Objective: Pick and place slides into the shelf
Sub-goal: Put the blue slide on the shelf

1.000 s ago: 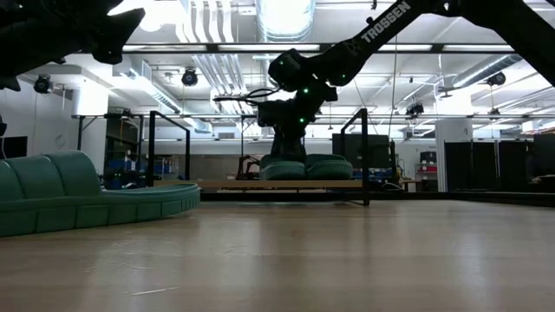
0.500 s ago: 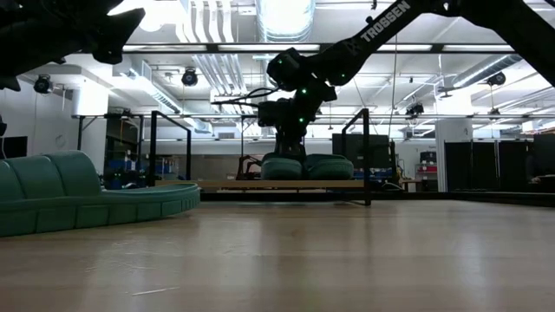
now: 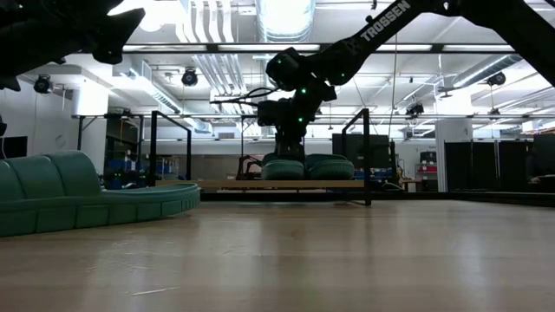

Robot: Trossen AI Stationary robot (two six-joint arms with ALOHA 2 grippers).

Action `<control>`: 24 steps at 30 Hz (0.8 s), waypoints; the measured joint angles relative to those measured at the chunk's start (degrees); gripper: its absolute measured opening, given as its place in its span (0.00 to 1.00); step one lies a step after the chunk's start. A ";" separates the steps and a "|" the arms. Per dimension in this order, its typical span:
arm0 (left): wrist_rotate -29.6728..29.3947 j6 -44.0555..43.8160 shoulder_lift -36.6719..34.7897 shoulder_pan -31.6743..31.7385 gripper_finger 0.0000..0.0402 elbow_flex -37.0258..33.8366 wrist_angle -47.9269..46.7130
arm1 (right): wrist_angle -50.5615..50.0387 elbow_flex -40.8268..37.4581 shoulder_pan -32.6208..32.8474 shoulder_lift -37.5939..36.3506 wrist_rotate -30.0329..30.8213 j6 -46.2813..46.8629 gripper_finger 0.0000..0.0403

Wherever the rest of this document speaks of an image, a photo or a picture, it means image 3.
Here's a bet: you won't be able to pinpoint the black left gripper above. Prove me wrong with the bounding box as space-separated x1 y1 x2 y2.
0 0 147 92

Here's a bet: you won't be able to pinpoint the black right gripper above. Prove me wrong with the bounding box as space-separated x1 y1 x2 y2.
258 98 315 159

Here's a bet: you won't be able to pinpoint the green rubber slide sandal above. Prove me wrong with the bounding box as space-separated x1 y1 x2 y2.
260 152 307 181
304 153 356 181
0 149 202 238

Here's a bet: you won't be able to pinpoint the black metal wooden shelf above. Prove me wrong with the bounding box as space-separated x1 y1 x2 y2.
148 107 374 208

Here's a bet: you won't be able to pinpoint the dark background cabinet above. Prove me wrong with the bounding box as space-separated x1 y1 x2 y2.
331 133 391 174

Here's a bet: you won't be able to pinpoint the black overhead rig beam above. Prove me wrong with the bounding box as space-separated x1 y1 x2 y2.
122 42 516 55

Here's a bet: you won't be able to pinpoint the black storage rack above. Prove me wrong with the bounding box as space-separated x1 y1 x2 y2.
105 115 144 190

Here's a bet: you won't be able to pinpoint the red storage box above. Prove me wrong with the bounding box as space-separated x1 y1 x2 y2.
418 151 439 175

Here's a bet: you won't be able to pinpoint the white room column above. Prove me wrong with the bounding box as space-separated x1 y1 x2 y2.
434 117 473 194

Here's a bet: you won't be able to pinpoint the black partition panels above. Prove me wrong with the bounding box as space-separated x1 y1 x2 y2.
444 139 534 194

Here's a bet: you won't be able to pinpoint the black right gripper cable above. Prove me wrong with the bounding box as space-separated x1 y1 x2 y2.
211 86 279 107

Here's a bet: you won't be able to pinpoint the silver ceiling air duct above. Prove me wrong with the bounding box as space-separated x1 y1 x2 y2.
255 0 317 43

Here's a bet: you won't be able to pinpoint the black wall monitor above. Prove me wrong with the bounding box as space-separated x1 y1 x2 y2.
0 135 29 160

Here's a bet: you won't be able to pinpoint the black table rig frame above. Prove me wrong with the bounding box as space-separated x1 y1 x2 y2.
199 190 555 208

